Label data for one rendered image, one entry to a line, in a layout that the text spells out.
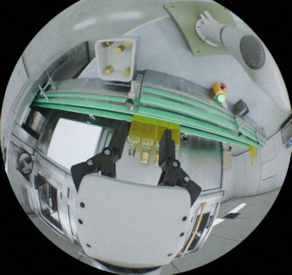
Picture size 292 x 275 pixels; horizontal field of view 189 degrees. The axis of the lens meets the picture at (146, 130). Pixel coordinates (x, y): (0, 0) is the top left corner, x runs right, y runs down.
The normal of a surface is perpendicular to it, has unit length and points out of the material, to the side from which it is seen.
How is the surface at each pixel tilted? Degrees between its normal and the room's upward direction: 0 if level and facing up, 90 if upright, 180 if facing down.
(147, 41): 0
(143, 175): 90
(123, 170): 91
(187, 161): 90
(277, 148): 90
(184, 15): 1
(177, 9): 1
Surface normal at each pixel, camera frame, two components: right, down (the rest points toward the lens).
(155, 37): -0.14, 0.89
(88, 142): 0.14, -0.42
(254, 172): -0.98, -0.19
